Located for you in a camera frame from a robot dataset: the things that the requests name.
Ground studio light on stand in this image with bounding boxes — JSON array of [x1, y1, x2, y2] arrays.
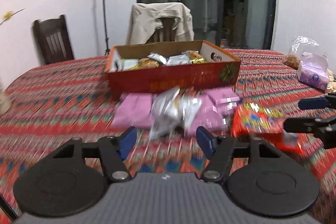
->
[[102, 0, 110, 56]]

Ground clear plastic bag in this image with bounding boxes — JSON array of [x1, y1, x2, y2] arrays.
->
[[282, 36, 319, 70]]

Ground purple tissue pack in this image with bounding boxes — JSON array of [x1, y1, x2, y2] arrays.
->
[[297, 52, 329, 91]]

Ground pale green packet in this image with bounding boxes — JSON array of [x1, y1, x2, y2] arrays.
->
[[115, 59, 139, 71]]

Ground dark wooden chair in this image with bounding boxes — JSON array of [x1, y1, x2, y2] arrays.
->
[[33, 15, 75, 65]]

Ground chair with beige jacket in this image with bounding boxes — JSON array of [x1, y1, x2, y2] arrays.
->
[[126, 2, 194, 45]]

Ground yellow flower branches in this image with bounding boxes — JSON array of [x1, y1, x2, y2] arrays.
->
[[0, 9, 25, 26]]

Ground white silver snack packet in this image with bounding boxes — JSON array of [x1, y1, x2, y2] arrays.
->
[[149, 87, 202, 139]]

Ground pink snack packet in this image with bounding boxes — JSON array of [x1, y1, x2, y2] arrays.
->
[[184, 88, 242, 138], [110, 93, 154, 129]]

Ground small floral ceramic vase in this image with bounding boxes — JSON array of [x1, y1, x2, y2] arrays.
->
[[0, 88, 11, 115]]

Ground red orange snack bag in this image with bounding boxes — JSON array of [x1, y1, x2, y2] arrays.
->
[[230, 103, 306, 157]]

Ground oat crisp packet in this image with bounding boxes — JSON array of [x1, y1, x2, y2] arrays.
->
[[138, 58, 160, 69]]

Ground red cardboard box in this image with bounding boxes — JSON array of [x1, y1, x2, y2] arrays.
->
[[105, 40, 241, 100]]

